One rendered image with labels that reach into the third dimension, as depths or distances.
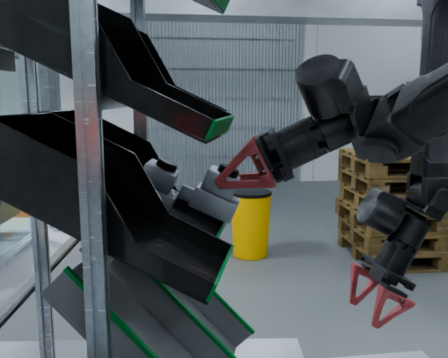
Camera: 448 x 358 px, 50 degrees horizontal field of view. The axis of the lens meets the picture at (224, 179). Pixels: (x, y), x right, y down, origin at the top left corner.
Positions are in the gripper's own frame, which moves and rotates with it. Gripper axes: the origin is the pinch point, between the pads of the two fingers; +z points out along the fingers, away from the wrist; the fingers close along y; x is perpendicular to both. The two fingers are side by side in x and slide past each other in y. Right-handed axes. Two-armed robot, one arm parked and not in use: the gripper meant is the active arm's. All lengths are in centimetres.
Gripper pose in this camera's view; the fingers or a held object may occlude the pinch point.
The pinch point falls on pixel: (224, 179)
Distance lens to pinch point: 68.3
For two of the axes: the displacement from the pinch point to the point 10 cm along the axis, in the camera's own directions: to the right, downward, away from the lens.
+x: 4.4, 8.9, 1.1
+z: -8.9, 4.2, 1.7
